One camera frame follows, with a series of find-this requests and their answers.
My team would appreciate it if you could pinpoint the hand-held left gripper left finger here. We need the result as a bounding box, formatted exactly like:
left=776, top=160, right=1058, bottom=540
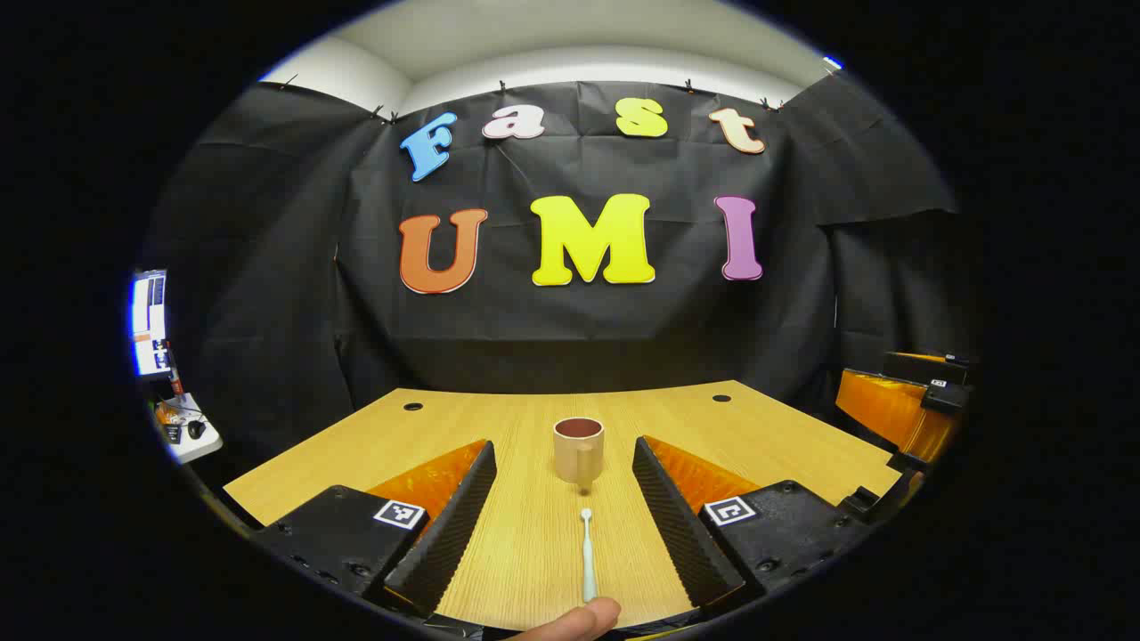
left=254, top=438, right=498, bottom=620

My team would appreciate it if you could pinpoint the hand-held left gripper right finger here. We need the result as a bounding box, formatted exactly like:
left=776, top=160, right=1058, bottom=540
left=631, top=434, right=874, bottom=611

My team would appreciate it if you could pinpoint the pale green toothbrush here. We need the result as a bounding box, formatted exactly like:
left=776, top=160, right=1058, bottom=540
left=580, top=508, right=598, bottom=604

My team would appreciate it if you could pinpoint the beige cup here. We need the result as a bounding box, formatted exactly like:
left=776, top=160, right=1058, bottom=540
left=553, top=417, right=606, bottom=486

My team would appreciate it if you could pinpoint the wooden desktop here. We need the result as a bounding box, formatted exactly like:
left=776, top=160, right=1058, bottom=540
left=223, top=387, right=905, bottom=633

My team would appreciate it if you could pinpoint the black backdrop cloth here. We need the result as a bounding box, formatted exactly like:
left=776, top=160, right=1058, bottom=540
left=142, top=76, right=978, bottom=464

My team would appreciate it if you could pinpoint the computer monitor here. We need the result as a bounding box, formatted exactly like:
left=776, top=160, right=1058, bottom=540
left=131, top=270, right=172, bottom=377

